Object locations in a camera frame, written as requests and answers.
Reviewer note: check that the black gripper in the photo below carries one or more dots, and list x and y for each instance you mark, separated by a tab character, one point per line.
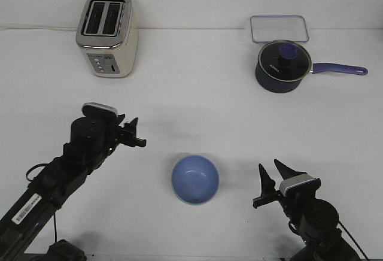
296	199
92	135

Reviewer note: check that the blue bowl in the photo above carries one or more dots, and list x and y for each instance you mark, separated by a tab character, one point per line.
195	178

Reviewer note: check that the green bowl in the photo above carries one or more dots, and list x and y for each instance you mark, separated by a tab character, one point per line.
199	204

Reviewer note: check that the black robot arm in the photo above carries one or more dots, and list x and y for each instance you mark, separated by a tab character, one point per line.
45	194
314	220

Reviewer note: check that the silver two-slot toaster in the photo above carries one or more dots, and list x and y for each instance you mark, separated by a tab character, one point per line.
107	36

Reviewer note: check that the dark blue saucepan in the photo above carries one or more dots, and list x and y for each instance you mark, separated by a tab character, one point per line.
275	85

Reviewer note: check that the glass pot lid blue knob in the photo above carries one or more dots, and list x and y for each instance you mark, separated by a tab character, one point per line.
284	61

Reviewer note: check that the clear blue-rimmed container lid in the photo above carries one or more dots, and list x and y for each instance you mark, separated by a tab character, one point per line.
267	28

